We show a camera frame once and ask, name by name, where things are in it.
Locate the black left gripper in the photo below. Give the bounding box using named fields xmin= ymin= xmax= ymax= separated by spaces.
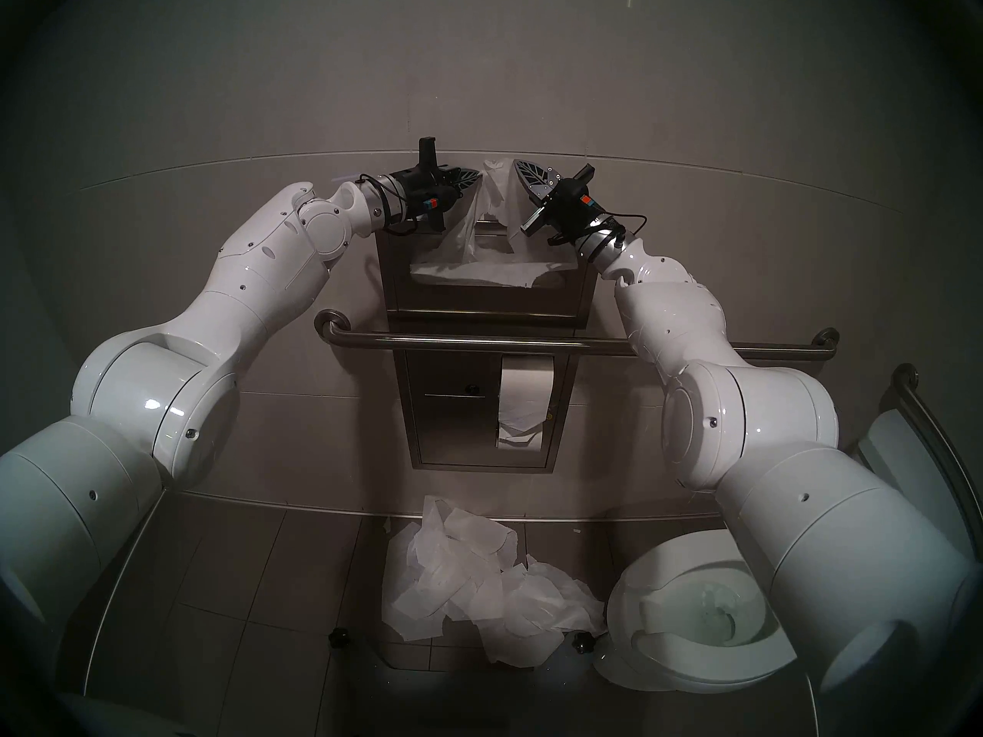
xmin=384 ymin=137 xmax=482 ymax=231

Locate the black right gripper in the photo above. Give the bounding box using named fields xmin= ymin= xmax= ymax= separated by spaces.
xmin=513 ymin=160 xmax=594 ymax=245

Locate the white paper toilet seat cover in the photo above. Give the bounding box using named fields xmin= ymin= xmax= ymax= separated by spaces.
xmin=411 ymin=158 xmax=575 ymax=289

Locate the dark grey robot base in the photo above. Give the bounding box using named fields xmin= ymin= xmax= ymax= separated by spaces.
xmin=323 ymin=628 xmax=615 ymax=737

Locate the white toilet paper roll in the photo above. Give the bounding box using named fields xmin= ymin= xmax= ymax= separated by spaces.
xmin=495 ymin=354 xmax=555 ymax=451

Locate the pile of crumpled seat covers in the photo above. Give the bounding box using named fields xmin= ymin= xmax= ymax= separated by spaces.
xmin=382 ymin=494 xmax=607 ymax=665

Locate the white toilet bowl with seat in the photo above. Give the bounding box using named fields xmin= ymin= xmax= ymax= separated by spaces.
xmin=591 ymin=528 xmax=799 ymax=696

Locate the long steel grab bar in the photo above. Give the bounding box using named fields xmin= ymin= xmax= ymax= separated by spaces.
xmin=313 ymin=309 xmax=840 ymax=362

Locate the short steel grab bar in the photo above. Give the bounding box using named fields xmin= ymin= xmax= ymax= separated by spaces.
xmin=891 ymin=363 xmax=983 ymax=544

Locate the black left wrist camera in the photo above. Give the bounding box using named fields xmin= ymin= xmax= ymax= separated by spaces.
xmin=399 ymin=190 xmax=455 ymax=222

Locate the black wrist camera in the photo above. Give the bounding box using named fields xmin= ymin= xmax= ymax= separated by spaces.
xmin=574 ymin=184 xmax=617 ymax=230
xmin=399 ymin=190 xmax=455 ymax=222

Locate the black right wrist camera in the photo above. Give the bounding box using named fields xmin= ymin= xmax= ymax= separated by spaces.
xmin=574 ymin=184 xmax=617 ymax=230

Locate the black left wrist camera cable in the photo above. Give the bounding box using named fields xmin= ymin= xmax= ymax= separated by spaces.
xmin=357 ymin=174 xmax=431 ymax=233

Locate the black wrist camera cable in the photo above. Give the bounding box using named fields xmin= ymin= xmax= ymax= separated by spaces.
xmin=357 ymin=174 xmax=431 ymax=233
xmin=595 ymin=212 xmax=647 ymax=241

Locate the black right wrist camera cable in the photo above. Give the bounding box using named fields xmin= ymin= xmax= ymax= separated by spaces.
xmin=595 ymin=212 xmax=647 ymax=241

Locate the stainless steel wall dispenser panel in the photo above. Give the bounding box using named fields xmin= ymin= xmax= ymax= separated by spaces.
xmin=374 ymin=220 xmax=609 ymax=471

